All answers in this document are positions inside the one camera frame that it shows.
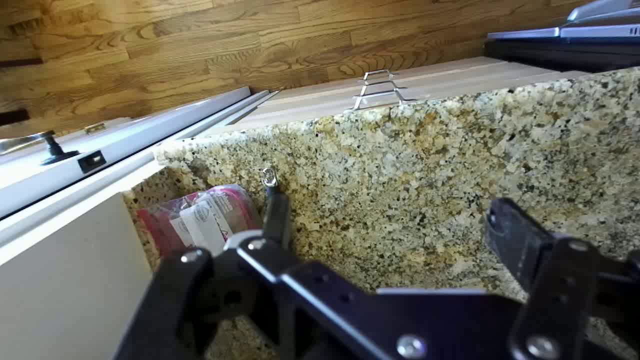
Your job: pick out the black strike plate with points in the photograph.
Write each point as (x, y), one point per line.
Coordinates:
(93, 162)

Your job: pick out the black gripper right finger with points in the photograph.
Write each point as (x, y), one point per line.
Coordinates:
(553, 300)

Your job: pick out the dark grey flat object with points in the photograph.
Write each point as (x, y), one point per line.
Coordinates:
(566, 46)

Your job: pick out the white base cabinet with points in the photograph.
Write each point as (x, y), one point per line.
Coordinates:
(66, 293)

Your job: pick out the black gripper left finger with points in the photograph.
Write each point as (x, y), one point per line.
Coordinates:
(180, 300)

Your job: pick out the red plastic food package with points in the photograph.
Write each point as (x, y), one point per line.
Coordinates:
(200, 221)

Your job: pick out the light wooden board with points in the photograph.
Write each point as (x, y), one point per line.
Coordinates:
(452, 81)

